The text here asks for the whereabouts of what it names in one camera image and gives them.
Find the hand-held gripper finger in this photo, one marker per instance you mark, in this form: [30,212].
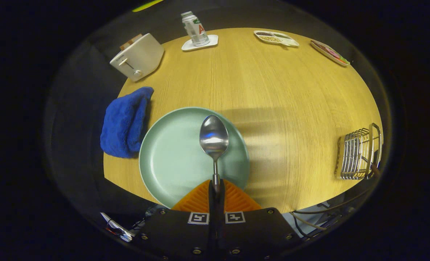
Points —
[221,224]
[212,224]

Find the silver metal spoon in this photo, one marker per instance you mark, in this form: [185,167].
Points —
[214,136]

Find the pale green plate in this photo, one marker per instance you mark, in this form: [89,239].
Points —
[171,156]

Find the silver metal object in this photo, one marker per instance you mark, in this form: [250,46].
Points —
[118,229]

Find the blue folded towel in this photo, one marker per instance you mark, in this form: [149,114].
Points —
[124,123]

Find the white square coaster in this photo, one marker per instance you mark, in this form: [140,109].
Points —
[191,45]

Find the white toaster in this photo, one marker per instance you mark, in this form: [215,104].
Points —
[140,58]

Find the small white drink bottle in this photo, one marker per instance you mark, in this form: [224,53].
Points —
[196,30]

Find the white divided dish with beans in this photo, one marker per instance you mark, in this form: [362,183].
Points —
[276,38]

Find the toasted bread slice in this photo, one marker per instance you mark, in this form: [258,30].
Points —
[131,41]

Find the white plate with food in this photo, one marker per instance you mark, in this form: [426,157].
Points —
[329,52]

